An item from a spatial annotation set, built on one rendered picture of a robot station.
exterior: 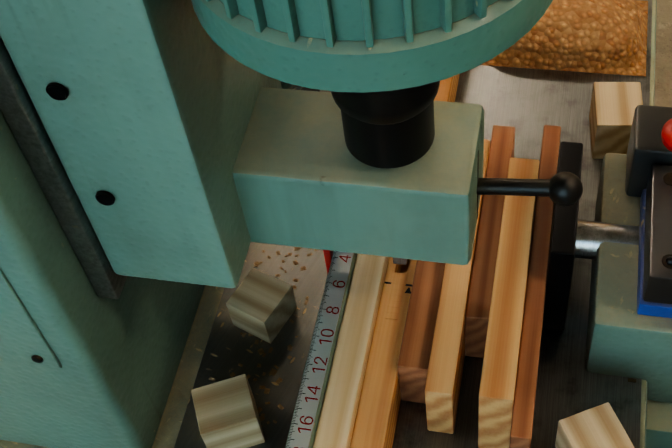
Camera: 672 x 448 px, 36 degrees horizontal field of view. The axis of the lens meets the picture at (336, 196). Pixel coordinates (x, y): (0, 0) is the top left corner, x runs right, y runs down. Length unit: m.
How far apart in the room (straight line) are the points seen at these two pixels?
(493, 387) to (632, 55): 0.36
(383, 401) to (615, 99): 0.30
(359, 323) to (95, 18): 0.28
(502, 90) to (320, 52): 0.44
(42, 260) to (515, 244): 0.29
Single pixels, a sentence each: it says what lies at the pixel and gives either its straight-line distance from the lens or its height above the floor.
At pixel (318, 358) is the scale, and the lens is 0.64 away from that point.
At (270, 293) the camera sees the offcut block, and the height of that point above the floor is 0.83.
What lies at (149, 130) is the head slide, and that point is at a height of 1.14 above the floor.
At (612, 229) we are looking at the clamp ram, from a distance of 0.69.
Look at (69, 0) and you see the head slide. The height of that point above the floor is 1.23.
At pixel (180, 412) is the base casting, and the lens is 0.82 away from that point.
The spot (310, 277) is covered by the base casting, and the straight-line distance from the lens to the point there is 0.86.
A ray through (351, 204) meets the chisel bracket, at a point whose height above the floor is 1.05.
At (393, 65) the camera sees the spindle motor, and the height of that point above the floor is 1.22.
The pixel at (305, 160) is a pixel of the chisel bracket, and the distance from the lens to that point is 0.59.
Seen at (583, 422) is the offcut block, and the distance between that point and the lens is 0.65.
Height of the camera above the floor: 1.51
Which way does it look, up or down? 51 degrees down
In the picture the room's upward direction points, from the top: 9 degrees counter-clockwise
